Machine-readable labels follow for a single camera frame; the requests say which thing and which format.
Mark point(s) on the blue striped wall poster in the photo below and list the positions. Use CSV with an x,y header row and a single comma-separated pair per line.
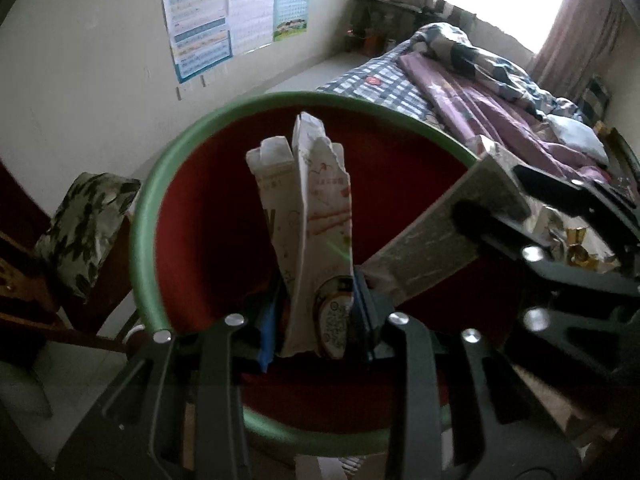
x,y
200,30

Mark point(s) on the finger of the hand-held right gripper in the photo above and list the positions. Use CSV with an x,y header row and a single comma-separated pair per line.
x,y
472,222
590,200

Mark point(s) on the white chart wall poster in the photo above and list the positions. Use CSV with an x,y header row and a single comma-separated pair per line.
x,y
251,10

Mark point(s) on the red basin with green rim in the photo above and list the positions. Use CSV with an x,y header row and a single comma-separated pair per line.
x,y
210,220

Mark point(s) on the brown curtain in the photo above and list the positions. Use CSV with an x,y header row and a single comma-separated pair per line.
x,y
575,45

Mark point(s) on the plaid bed sheet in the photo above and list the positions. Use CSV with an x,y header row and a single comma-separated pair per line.
x,y
380,80

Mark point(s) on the dark wooden bed headboard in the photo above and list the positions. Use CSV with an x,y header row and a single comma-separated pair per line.
x,y
622,155

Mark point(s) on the gold foil wrapper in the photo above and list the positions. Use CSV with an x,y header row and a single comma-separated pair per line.
x,y
582,252

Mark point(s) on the camouflage pattern cushion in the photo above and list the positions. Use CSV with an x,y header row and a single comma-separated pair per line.
x,y
85,230

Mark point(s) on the torn white paper carton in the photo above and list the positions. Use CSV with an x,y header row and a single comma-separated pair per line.
x,y
320,200

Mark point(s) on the grey checked duvet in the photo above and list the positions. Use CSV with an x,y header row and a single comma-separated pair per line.
x,y
480,60

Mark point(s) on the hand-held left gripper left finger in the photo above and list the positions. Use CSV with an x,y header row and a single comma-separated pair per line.
x,y
267,332

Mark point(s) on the purple blanket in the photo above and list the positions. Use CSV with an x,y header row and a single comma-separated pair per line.
x,y
475,105

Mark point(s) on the white pillow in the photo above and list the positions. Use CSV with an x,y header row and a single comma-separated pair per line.
x,y
580,135

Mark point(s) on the dark shelf with small items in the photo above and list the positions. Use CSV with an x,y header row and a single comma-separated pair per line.
x,y
380,20

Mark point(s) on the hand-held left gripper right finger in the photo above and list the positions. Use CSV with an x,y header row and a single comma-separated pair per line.
x,y
360,312

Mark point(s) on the grey cardboard piece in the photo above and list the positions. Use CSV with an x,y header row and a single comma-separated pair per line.
x,y
440,240

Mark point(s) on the wooden chair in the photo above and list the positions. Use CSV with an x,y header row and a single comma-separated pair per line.
x,y
30,320

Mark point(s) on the teal cartoon wall poster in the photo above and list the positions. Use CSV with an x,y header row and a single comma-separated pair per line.
x,y
292,5

